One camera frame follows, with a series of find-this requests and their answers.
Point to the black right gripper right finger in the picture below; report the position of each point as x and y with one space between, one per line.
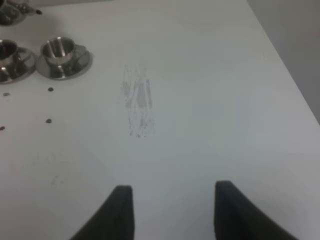
237 218

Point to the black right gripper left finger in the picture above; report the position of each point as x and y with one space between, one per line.
114 220

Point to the right stainless steel saucer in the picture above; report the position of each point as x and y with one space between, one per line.
81 63

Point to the right stainless steel teacup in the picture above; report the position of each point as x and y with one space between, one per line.
61 50

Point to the stainless steel teacup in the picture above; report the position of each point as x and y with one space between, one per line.
9 53
61 50

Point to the left stainless steel saucer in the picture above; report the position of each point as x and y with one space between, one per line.
19 70

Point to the left stainless steel teacup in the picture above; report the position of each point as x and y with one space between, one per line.
9 53

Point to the teapot stainless steel saucer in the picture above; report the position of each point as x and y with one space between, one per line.
13 12

